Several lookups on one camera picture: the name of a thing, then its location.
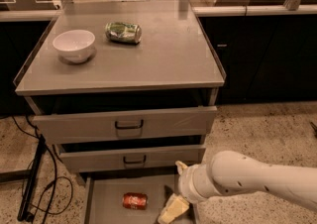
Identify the black drawer handle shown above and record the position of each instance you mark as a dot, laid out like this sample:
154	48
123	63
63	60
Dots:
129	160
129	125

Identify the black metal floor stand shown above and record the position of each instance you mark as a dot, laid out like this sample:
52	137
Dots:
29	176

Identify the grey top drawer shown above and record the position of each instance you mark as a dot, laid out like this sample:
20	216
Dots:
100	126

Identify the black top drawer handle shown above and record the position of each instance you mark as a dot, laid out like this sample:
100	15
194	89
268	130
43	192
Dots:
129	125

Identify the grey middle drawer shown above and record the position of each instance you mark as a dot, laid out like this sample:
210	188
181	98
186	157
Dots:
113	159

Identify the grey metal drawer cabinet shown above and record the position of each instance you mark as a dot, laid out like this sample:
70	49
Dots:
173	66

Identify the black middle drawer handle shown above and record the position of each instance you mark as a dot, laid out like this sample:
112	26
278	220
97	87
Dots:
129	160

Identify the green soda can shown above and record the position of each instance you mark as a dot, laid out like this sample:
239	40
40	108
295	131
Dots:
123	32

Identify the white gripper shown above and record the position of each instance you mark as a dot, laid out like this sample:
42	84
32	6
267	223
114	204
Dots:
186	182

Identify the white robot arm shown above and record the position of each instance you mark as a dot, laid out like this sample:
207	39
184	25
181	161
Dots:
230	173

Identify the red coke can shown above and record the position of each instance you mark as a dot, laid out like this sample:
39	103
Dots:
134	200

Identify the white ceramic bowl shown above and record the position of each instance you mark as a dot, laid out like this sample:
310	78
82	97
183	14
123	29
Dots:
75	45

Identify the grey open bottom drawer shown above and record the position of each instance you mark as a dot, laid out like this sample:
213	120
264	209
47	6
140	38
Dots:
105	191

